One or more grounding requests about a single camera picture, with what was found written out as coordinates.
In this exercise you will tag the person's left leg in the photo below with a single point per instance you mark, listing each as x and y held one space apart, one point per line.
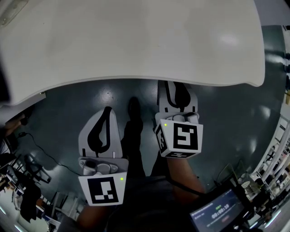
133 147

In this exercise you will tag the person's left forearm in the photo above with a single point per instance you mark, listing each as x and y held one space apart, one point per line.
90 219

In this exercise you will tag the person's grey shirt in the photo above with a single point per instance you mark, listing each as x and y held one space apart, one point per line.
147 204

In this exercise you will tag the black folding stand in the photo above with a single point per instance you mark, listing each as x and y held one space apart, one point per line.
36 168

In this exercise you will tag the person's right forearm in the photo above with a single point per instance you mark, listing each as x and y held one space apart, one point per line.
183 172

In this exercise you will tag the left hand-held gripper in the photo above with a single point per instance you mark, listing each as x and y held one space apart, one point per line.
102 192

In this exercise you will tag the white metal shelving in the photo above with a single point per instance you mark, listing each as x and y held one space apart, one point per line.
275 149

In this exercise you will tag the black chest monitor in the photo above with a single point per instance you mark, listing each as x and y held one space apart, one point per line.
215 215

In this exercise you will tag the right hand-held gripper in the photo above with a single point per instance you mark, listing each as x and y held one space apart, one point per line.
184 138

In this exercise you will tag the person's black left shoe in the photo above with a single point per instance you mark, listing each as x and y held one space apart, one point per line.
134 108

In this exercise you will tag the white dressing table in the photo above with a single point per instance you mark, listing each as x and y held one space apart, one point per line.
136 40

